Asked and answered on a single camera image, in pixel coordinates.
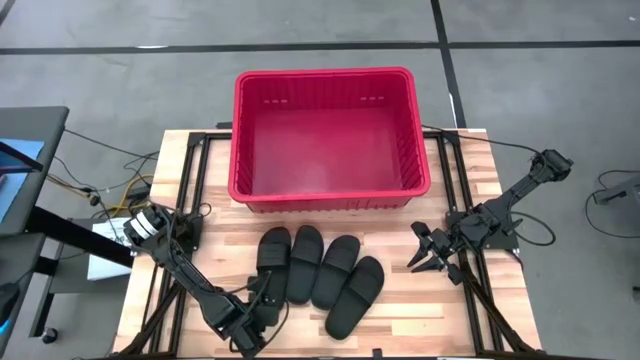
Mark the black device with light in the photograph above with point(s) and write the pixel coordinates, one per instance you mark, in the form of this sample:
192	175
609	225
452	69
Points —
7	300

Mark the dark grey lower shelf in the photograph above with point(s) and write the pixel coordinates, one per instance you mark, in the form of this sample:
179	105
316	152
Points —
20	260

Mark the black desk beam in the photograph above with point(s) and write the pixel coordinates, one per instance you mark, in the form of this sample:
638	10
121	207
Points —
75	235

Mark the white box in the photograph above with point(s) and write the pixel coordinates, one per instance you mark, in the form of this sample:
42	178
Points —
107	260

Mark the black caster wheel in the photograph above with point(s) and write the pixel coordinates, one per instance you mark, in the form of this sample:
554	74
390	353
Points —
49	335

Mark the black slide sandal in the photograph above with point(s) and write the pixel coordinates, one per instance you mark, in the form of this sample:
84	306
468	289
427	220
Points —
305	260
335	270
274	245
352	300

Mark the black aluminium frame rail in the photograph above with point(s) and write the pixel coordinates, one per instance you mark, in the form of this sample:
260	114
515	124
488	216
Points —
196	138
446	137

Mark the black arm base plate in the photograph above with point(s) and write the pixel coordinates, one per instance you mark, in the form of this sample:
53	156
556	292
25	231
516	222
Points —
194	236
505	241

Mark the blue lit screen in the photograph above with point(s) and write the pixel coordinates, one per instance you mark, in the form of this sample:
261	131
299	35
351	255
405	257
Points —
15	190

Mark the black desk leg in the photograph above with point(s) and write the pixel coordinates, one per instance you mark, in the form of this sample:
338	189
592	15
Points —
42	300

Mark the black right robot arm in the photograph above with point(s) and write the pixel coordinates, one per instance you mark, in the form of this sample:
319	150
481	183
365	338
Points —
520	187

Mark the grey floor stand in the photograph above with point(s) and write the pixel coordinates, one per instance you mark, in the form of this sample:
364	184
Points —
620	190

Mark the dark grey desk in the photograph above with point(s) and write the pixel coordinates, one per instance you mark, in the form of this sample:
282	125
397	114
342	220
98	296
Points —
35	122

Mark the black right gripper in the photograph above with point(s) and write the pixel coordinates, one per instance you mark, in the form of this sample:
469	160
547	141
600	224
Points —
450	240

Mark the red plastic bin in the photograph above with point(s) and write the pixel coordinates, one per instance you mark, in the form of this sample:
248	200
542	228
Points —
325	150

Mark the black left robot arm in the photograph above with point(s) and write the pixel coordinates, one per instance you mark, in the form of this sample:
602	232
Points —
190	275

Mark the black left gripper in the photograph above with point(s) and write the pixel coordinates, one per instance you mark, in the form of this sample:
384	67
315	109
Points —
252	332

